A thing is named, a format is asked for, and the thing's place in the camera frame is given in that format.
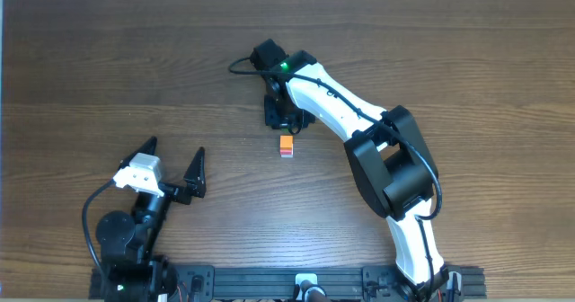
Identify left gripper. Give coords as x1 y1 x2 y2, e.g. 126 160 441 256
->
119 136 207 206

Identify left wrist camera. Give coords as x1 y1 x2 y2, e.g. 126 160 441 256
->
112 152 163 199

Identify mounting rail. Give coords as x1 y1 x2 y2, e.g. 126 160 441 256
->
88 264 488 302

